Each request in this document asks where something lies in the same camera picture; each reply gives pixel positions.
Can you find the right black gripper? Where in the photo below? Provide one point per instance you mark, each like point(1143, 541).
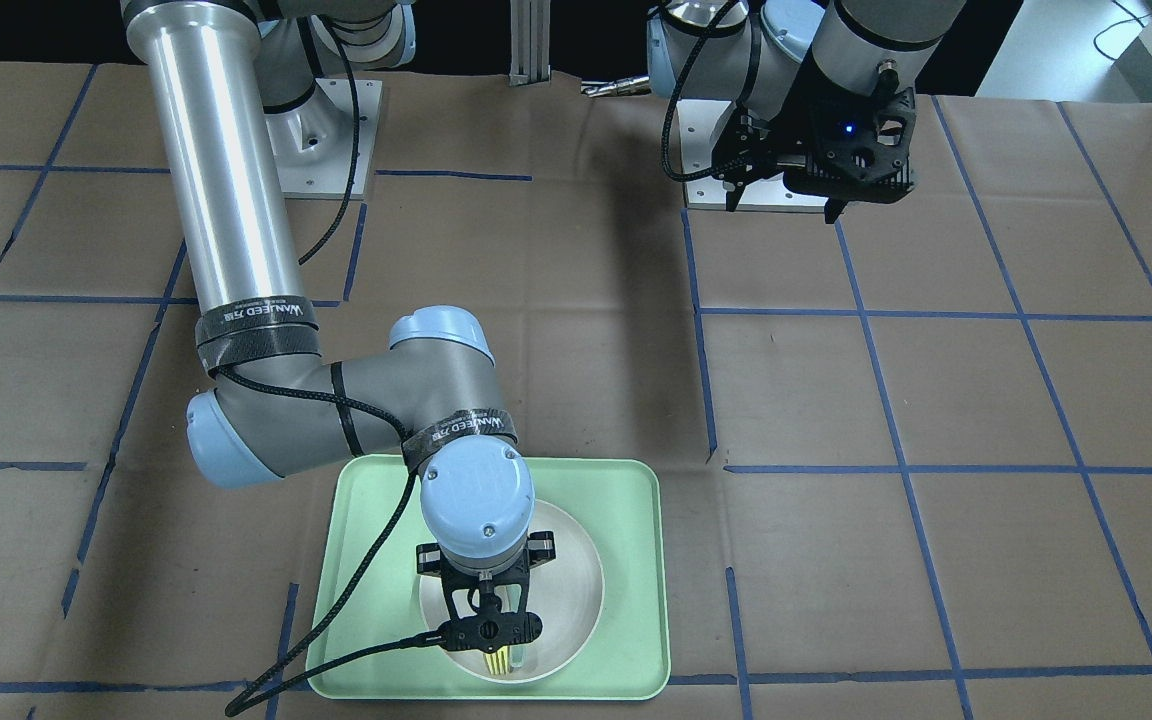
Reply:
point(431, 556)

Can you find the white round plate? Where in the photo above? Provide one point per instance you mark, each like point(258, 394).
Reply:
point(566, 593)

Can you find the light green tray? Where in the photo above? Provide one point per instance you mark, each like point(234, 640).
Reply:
point(617, 502)

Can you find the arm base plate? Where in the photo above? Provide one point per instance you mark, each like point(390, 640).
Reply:
point(315, 144)
point(699, 123)

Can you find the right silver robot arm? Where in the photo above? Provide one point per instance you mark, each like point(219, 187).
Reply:
point(277, 409)

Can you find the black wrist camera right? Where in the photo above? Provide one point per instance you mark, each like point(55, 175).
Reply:
point(495, 620)

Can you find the yellow plastic fork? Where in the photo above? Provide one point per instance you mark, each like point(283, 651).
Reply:
point(500, 662)

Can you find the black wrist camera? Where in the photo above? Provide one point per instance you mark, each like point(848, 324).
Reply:
point(495, 620)
point(852, 149)

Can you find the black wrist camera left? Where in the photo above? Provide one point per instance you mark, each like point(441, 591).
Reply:
point(852, 149)

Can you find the aluminium frame post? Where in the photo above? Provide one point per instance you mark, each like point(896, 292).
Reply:
point(529, 41)

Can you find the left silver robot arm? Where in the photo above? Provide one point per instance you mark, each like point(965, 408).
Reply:
point(759, 52)

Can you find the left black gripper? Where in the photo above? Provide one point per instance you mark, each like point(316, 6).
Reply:
point(794, 128)

